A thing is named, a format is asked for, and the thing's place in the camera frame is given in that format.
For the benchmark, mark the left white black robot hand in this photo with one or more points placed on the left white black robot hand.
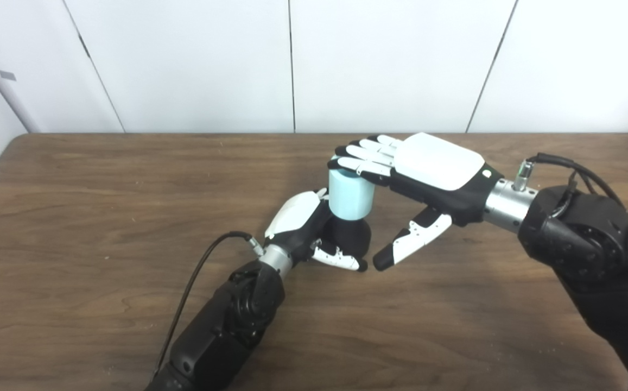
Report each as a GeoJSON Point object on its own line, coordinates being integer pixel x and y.
{"type": "Point", "coordinates": [295, 217]}

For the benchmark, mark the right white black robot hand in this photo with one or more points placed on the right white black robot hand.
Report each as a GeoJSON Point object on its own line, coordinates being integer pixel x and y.
{"type": "Point", "coordinates": [438, 168]}

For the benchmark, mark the black funnel-shaped nozzle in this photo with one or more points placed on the black funnel-shaped nozzle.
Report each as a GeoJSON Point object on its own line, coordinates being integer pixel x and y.
{"type": "Point", "coordinates": [353, 239]}

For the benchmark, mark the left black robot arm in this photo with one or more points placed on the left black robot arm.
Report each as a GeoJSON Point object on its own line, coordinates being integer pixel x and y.
{"type": "Point", "coordinates": [221, 326]}

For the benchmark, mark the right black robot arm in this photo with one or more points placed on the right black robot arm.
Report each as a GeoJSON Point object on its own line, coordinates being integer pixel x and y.
{"type": "Point", "coordinates": [590, 260]}

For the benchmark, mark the small gray wall sticker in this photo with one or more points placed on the small gray wall sticker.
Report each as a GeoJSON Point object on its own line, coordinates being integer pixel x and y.
{"type": "Point", "coordinates": [7, 75]}

